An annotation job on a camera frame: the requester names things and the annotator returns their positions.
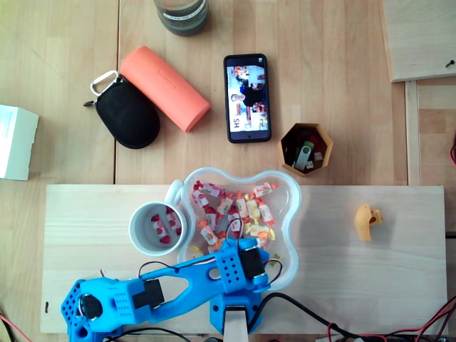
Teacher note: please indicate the lemon candy yellow wrapper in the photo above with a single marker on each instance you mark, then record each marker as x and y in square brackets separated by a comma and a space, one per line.
[252, 209]
[196, 250]
[261, 233]

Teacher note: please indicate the brown hexagonal printed container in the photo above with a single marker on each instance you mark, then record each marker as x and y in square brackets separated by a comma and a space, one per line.
[328, 147]

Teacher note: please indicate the white cardboard box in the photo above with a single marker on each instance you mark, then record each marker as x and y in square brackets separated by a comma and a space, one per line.
[14, 142]

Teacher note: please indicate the green yellow gummy bear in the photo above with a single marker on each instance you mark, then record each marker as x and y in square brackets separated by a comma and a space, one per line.
[275, 257]

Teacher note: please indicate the small dark USB dongle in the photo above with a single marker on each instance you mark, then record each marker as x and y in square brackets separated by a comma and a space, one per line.
[318, 156]

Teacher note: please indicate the strawberry candy red white wrapper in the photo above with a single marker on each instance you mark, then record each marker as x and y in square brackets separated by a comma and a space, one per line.
[233, 215]
[172, 221]
[197, 187]
[156, 225]
[213, 189]
[200, 199]
[210, 211]

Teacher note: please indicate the black screw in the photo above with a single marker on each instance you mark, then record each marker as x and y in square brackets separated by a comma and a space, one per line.
[449, 64]

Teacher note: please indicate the yellow printed part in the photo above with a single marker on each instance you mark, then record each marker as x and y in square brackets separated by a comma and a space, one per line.
[363, 224]

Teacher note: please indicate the red USB stick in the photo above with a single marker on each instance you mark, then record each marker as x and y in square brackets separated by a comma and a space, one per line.
[313, 139]

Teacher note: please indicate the orange candy white wrapper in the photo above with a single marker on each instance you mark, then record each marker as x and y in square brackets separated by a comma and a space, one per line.
[263, 190]
[209, 235]

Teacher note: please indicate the blue printed post mount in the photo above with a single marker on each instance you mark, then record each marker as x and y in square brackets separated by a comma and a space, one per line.
[217, 315]

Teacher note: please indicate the light wooden panel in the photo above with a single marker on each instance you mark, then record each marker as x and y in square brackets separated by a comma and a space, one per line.
[420, 35]

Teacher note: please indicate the small white USB dongle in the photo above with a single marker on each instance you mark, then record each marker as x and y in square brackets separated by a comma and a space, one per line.
[310, 164]

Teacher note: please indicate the silver carabiner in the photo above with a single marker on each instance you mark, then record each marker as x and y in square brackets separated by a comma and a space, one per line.
[102, 77]

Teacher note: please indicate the fruit candy white wrapper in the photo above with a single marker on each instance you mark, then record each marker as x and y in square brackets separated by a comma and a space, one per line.
[241, 207]
[265, 213]
[225, 205]

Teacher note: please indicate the light wooden base board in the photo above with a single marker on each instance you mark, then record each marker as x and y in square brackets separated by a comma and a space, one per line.
[338, 278]

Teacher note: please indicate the black zip pouch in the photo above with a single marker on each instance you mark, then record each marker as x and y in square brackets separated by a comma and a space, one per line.
[124, 114]

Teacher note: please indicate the wooden camera post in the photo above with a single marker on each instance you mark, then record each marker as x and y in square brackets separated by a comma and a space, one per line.
[235, 327]

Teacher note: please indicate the black smartphone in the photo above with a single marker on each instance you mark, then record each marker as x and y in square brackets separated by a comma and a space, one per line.
[247, 99]

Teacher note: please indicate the blue 3D-printed robot arm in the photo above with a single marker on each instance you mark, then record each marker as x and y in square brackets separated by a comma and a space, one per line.
[107, 303]

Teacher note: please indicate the dark zipper pull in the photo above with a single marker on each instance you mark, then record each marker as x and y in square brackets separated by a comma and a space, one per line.
[89, 103]

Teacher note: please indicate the dark glass jar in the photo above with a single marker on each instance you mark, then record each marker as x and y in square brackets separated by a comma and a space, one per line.
[181, 21]

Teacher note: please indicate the white ceramic mug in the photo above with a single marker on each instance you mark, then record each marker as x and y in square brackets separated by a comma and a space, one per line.
[140, 228]

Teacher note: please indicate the clear plastic Haribo tub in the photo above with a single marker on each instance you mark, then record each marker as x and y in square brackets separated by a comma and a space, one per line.
[281, 199]

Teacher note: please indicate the green USB stick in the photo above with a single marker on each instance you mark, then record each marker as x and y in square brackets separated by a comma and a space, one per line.
[308, 144]

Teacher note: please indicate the silver swivel USB stick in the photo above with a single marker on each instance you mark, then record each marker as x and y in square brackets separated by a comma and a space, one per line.
[304, 155]

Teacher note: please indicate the orange cylindrical case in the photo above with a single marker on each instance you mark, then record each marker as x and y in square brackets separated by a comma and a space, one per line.
[164, 89]

